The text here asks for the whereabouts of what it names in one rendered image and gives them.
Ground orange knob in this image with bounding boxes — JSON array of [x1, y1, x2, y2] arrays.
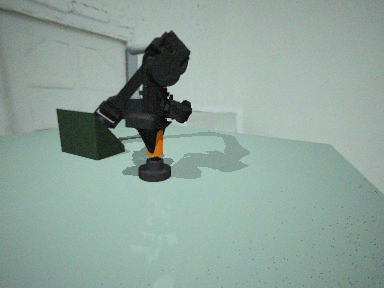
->
[[147, 130, 163, 157]]

